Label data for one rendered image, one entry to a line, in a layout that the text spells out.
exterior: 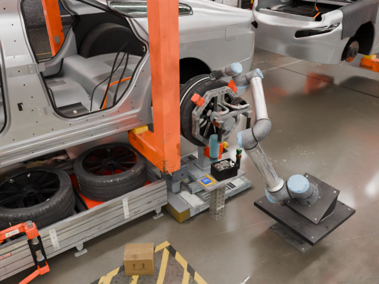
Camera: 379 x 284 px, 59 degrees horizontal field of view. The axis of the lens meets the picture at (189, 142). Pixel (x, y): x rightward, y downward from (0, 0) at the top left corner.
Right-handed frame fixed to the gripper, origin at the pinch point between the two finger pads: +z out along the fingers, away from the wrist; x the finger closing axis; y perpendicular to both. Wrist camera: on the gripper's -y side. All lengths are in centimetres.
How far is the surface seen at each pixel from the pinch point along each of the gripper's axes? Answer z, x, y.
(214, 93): -10.5, -14.8, -7.5
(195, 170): 47, -85, -12
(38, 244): 24, -87, -170
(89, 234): 37, -99, -132
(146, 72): 26, 18, -47
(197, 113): -3.6, -27.7, -26.0
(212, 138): -2, -53, -15
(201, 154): 41, -70, -4
